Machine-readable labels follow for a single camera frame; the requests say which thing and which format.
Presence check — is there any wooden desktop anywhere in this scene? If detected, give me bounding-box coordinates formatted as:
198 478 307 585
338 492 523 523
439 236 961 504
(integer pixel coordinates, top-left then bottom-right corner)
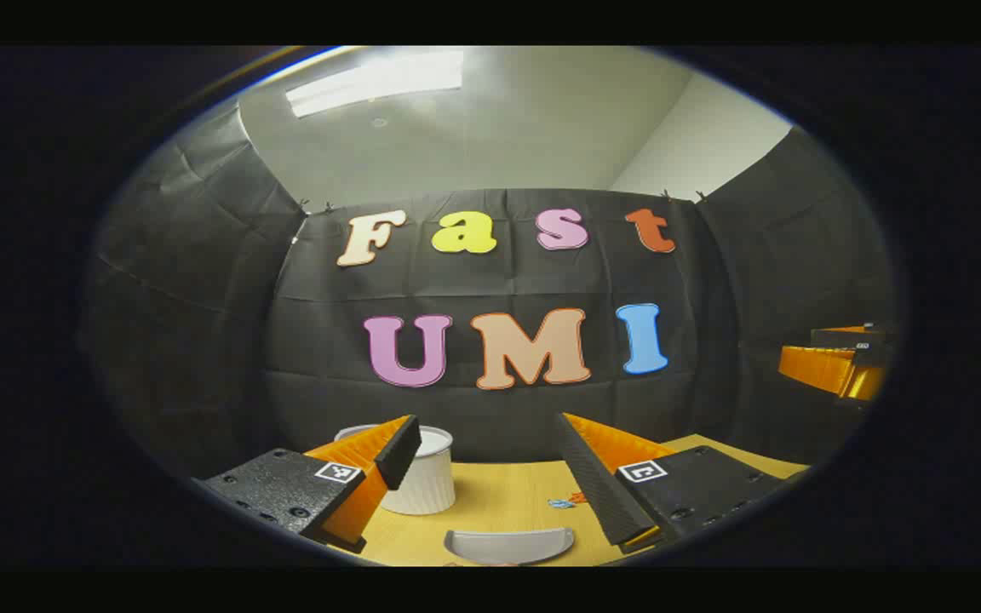
346 433 811 567

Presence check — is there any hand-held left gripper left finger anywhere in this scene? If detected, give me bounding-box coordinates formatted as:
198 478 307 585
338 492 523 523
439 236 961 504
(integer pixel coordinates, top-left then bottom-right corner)
192 415 422 554

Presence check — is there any white ribbed garbage bin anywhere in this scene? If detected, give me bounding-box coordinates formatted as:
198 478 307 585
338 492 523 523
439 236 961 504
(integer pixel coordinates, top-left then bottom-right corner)
335 424 457 516

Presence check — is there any gray plastic dustpan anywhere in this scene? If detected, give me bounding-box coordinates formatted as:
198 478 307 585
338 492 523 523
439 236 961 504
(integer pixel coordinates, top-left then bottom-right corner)
444 526 577 567

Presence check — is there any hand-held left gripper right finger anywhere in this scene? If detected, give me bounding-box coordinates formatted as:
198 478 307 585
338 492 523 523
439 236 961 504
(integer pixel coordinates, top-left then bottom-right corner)
553 412 789 554

